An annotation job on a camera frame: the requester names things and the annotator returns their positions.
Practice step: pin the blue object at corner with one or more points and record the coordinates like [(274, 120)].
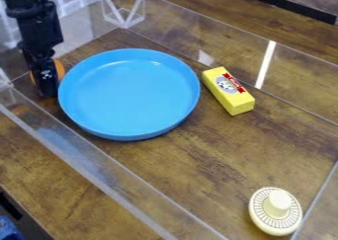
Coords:
[(8, 230)]

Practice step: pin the clear acrylic enclosure wall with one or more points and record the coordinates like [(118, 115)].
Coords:
[(180, 187)]

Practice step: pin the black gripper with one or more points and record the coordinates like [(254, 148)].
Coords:
[(39, 27)]

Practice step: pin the yellow butter block toy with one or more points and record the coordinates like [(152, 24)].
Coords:
[(227, 90)]

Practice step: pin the cream round knob lid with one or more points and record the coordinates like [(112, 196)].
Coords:
[(275, 211)]

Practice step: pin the blue round tray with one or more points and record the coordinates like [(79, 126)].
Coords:
[(128, 94)]

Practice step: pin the orange ball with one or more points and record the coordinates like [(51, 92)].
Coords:
[(60, 72)]

